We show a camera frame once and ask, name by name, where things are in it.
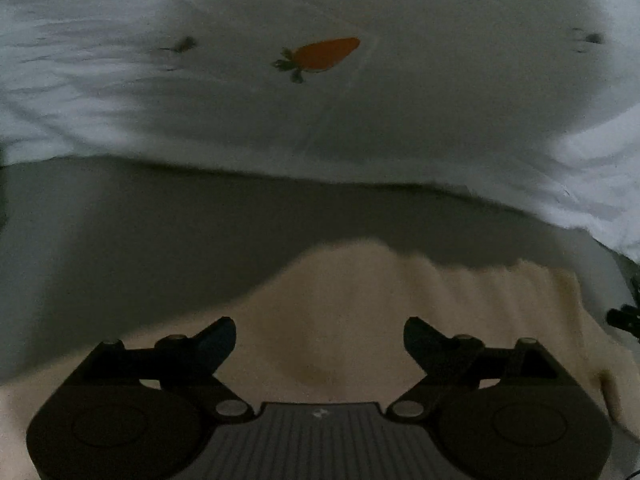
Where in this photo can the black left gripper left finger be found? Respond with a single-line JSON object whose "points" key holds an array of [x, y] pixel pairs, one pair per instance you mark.
{"points": [[176, 376]]}

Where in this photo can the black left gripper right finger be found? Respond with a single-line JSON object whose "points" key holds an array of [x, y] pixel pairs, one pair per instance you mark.
{"points": [[455, 366]]}

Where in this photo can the cream beige garment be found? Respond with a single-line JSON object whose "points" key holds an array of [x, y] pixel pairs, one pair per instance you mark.
{"points": [[319, 357]]}

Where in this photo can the white carrot print bedsheet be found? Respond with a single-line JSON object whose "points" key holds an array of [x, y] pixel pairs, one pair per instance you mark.
{"points": [[531, 104]]}

